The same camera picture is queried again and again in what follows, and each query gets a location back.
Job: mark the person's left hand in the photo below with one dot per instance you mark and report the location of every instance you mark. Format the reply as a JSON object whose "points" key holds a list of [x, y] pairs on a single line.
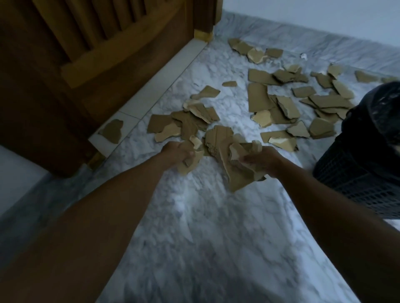
{"points": [[175, 151]]}

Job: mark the person's right hand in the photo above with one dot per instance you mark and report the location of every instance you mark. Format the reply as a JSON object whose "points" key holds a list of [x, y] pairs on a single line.
{"points": [[267, 160]]}

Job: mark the person's left fingers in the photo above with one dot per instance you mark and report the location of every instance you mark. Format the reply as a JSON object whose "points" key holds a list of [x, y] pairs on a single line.
{"points": [[187, 153]]}

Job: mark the person's right fingers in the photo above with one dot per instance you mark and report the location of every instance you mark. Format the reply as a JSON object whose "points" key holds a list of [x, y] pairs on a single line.
{"points": [[250, 160]]}

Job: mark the small torn cardboard scrap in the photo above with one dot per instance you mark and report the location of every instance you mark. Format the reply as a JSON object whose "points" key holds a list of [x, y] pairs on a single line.
{"points": [[193, 157]]}

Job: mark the large cardboard bundle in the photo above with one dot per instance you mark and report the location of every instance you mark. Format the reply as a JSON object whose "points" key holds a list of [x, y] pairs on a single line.
{"points": [[232, 174]]}

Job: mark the person's left forearm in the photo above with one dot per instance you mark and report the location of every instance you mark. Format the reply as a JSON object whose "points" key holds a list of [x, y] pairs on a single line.
{"points": [[93, 224]]}

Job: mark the person's right forearm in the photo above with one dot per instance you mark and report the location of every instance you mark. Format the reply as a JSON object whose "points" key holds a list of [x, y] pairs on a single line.
{"points": [[337, 231]]}

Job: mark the scattered pile of cardboard pieces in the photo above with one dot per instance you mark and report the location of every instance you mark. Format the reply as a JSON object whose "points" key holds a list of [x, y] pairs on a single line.
{"points": [[281, 103]]}

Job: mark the lone dark cardboard fragment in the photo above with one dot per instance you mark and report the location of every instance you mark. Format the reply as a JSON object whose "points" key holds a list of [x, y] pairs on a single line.
{"points": [[112, 131]]}

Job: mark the yellow tape strip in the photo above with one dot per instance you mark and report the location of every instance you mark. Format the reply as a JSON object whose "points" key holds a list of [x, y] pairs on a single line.
{"points": [[203, 35], [95, 160]]}

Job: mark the black plastic mesh bin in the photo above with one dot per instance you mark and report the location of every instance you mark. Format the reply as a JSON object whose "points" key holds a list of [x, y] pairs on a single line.
{"points": [[359, 174]]}

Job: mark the tiny white paper bit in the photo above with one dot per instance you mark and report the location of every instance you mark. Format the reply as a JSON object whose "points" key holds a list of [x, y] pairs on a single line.
{"points": [[304, 56]]}

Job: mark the black garbage bag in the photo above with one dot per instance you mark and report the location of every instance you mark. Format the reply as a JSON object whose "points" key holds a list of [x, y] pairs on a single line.
{"points": [[375, 115]]}

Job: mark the brown wooden door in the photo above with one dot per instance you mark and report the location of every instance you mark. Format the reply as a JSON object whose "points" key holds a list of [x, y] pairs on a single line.
{"points": [[78, 71]]}

